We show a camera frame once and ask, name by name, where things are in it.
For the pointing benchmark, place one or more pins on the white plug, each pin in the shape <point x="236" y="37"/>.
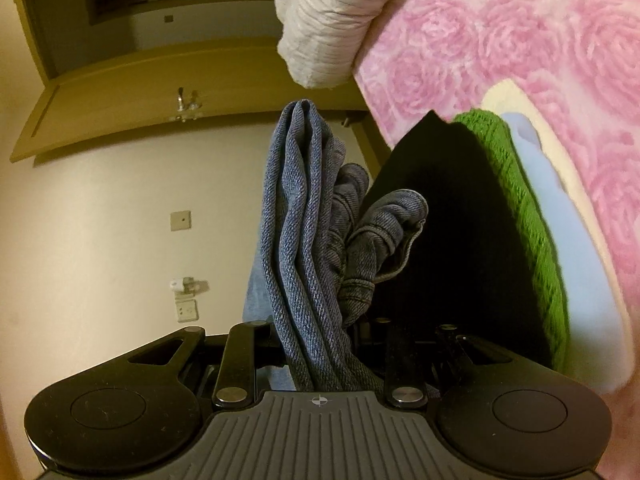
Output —
<point x="181" y="284"/>

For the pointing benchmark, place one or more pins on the wooden door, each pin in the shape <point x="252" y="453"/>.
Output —
<point x="110" y="105"/>

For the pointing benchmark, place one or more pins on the cream folded cloth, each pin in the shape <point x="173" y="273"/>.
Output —
<point x="510" y="97"/>

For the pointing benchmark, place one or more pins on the black folded cloth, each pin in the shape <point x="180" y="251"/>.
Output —
<point x="450" y="210"/>

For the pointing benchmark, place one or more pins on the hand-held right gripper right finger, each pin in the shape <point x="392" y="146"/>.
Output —
<point x="402" y="360"/>

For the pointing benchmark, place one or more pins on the lavender folded cloth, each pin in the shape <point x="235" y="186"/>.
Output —
<point x="575" y="260"/>

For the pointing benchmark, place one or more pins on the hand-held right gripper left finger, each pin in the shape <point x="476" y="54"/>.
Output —
<point x="242" y="355"/>

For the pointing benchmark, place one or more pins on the pink floral blanket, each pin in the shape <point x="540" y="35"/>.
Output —
<point x="500" y="20"/>

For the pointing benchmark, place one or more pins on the beige wall socket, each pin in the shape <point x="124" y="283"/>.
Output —
<point x="187" y="310"/>

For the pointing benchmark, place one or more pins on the green knitted folded cloth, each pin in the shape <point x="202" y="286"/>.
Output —
<point x="530" y="230"/>

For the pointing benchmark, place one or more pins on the wooden door frame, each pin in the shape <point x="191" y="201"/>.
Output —
<point x="30" y="25"/>

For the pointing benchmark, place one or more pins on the blue denim jeans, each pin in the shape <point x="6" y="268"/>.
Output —
<point x="295" y="240"/>

